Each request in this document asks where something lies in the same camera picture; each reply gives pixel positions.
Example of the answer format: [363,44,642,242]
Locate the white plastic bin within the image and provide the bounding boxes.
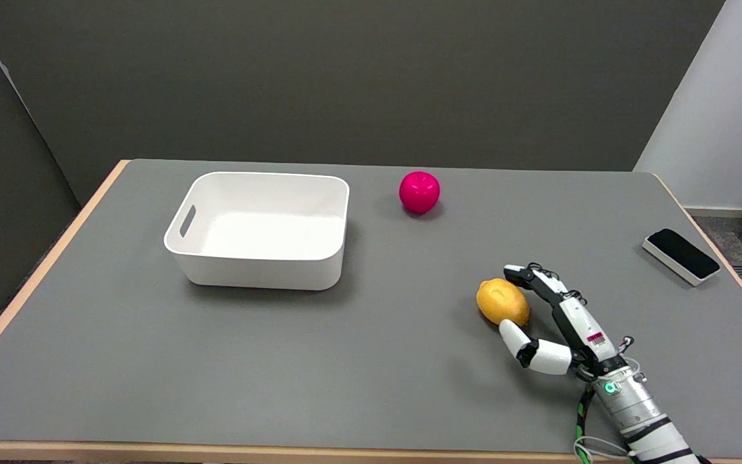
[164,171,351,292]

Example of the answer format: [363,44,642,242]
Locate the green and black braided cable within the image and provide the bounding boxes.
[574,383,637,464]

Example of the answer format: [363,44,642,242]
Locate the yellow lemon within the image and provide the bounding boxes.
[475,278,531,327]

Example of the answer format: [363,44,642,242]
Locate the thin white cable loop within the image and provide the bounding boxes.
[573,436,631,462]

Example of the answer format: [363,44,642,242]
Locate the black and white robot right hand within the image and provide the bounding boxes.
[498,262,636,382]

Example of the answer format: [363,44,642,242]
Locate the red apple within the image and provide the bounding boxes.
[399,171,441,215]

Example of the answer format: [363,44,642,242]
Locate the black phone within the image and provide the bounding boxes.
[641,227,722,287]

